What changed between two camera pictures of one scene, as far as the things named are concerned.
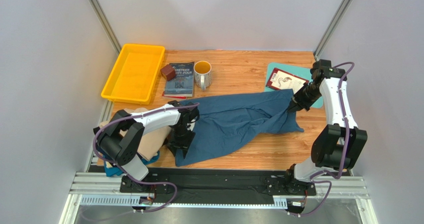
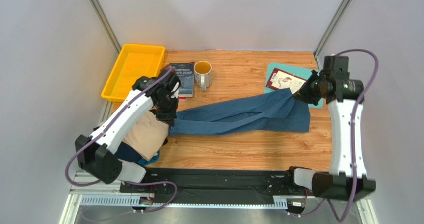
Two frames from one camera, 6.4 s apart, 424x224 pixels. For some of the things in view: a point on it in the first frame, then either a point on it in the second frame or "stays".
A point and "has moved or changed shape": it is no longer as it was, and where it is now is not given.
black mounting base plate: [217, 186] stays
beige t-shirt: [151, 141] stays
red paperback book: [280, 79] stays
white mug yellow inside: [202, 70] stays
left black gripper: [184, 144] -> [169, 118]
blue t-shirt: [228, 124] has moved or changed shape
